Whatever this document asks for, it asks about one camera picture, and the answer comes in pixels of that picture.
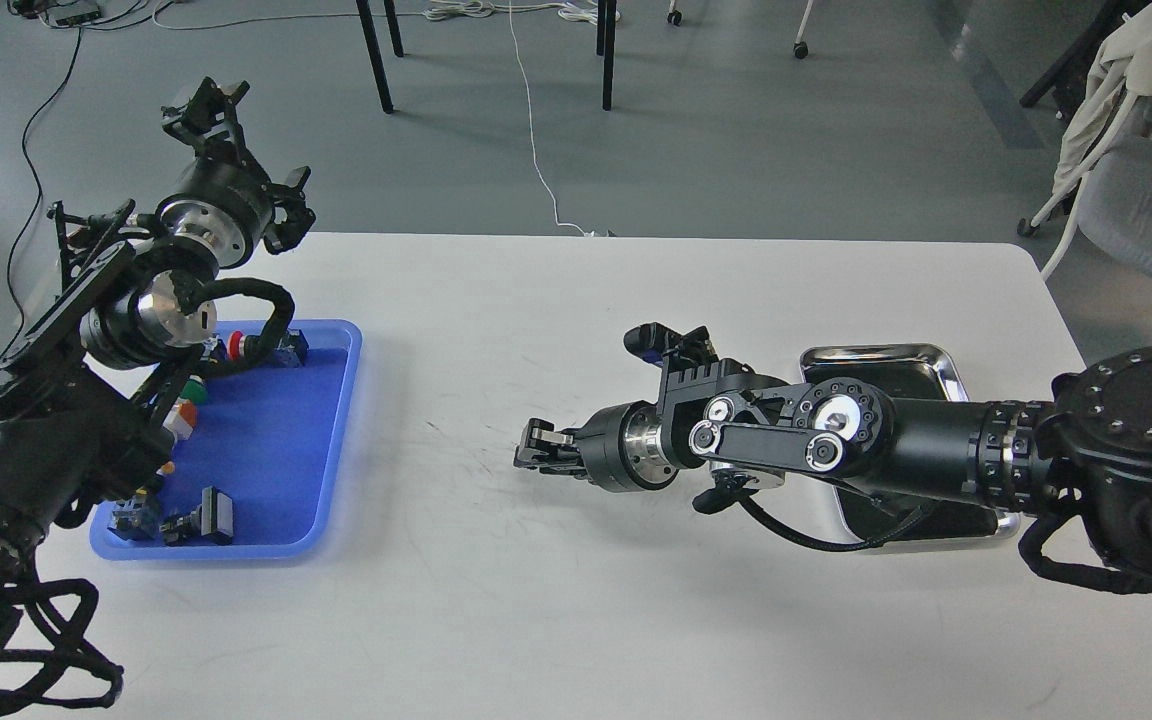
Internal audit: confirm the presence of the green push button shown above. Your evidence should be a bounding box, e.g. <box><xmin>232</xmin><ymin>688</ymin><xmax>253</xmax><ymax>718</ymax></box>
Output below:
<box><xmin>179</xmin><ymin>376</ymin><xmax>209</xmax><ymax>406</ymax></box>

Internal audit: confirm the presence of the white cloth on chair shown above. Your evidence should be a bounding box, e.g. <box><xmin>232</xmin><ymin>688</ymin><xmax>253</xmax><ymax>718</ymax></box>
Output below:
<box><xmin>1052</xmin><ymin>3</ymin><xmax>1152</xmax><ymax>197</ymax></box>

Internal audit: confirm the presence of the blue plastic tray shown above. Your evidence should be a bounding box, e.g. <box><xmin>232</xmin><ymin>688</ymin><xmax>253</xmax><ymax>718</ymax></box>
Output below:
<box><xmin>88</xmin><ymin>319</ymin><xmax>364</xmax><ymax>561</ymax></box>

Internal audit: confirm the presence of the black floor cable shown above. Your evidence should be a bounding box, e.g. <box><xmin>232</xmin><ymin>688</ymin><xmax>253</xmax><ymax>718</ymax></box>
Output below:
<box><xmin>0</xmin><ymin>0</ymin><xmax>177</xmax><ymax>441</ymax></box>

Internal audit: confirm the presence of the black power strip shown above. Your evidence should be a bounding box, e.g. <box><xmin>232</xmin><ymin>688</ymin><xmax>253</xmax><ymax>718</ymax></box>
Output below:
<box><xmin>41</xmin><ymin>0</ymin><xmax>104</xmax><ymax>29</ymax></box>

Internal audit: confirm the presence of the black table leg left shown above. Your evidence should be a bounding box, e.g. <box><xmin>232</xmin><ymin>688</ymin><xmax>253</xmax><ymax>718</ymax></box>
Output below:
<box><xmin>356</xmin><ymin>0</ymin><xmax>404</xmax><ymax>115</ymax></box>

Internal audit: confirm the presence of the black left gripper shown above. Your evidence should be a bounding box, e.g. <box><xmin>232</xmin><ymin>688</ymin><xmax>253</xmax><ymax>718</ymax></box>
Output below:
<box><xmin>157</xmin><ymin>77</ymin><xmax>316</xmax><ymax>270</ymax></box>

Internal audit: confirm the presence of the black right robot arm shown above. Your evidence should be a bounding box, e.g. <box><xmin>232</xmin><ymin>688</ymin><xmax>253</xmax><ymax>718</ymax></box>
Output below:
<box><xmin>515</xmin><ymin>323</ymin><xmax>1152</xmax><ymax>594</ymax></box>

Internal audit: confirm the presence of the black table leg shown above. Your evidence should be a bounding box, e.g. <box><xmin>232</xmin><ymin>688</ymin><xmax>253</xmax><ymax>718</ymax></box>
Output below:
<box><xmin>356</xmin><ymin>0</ymin><xmax>404</xmax><ymax>115</ymax></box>
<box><xmin>594</xmin><ymin>0</ymin><xmax>617</xmax><ymax>111</ymax></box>

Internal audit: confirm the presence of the white floor cable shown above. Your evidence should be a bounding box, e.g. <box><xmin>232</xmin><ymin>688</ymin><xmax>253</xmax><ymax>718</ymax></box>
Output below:
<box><xmin>151</xmin><ymin>0</ymin><xmax>622</xmax><ymax>238</ymax></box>

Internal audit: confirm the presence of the stainless steel tray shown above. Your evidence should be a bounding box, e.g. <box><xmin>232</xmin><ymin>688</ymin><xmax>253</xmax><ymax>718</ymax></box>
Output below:
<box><xmin>799</xmin><ymin>344</ymin><xmax>1021</xmax><ymax>553</ymax></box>

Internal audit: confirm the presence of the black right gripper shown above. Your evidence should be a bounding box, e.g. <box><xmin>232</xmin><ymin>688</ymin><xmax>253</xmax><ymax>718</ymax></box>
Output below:
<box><xmin>515</xmin><ymin>401</ymin><xmax>679</xmax><ymax>492</ymax></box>

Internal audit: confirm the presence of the black table leg right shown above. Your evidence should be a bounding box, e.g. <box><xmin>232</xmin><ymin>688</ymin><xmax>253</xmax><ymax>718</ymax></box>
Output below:
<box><xmin>594</xmin><ymin>0</ymin><xmax>617</xmax><ymax>111</ymax></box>

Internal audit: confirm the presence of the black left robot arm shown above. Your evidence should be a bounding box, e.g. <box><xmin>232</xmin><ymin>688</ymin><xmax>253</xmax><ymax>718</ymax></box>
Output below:
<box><xmin>0</xmin><ymin>77</ymin><xmax>316</xmax><ymax>717</ymax></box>

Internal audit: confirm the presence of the yellow push button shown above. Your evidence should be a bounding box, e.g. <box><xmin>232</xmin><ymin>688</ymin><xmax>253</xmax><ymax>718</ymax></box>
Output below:
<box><xmin>108</xmin><ymin>461</ymin><xmax>177</xmax><ymax>541</ymax></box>

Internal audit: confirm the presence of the black rectangular switch part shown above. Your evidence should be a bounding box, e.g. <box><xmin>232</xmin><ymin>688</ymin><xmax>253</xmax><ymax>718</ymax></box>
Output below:
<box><xmin>160</xmin><ymin>486</ymin><xmax>236</xmax><ymax>546</ymax></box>

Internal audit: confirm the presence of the red emergency push button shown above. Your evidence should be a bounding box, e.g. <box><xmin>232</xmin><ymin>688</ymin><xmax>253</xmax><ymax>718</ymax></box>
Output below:
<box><xmin>226</xmin><ymin>328</ymin><xmax>310</xmax><ymax>371</ymax></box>

